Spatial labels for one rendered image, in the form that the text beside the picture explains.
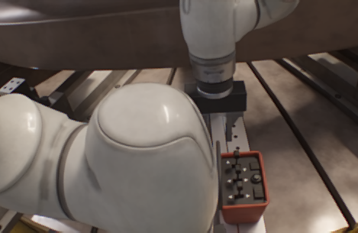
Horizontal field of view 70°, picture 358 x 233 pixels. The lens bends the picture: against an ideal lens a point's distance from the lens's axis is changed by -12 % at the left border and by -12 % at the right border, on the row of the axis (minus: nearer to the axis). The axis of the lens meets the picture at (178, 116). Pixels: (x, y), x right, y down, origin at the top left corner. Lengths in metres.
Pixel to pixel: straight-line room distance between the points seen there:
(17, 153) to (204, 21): 0.35
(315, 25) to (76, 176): 1.13
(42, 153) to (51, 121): 0.03
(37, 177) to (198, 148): 0.14
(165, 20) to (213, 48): 0.62
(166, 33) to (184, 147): 0.97
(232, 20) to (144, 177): 0.37
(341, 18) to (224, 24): 0.88
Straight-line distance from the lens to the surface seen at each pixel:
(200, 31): 0.50
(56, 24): 1.32
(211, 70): 0.54
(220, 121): 1.19
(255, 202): 0.82
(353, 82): 1.95
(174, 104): 0.20
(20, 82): 1.61
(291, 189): 1.45
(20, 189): 0.27
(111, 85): 2.12
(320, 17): 1.25
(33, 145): 0.26
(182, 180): 0.20
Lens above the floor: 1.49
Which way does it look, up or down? 40 degrees down
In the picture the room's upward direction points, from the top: 10 degrees counter-clockwise
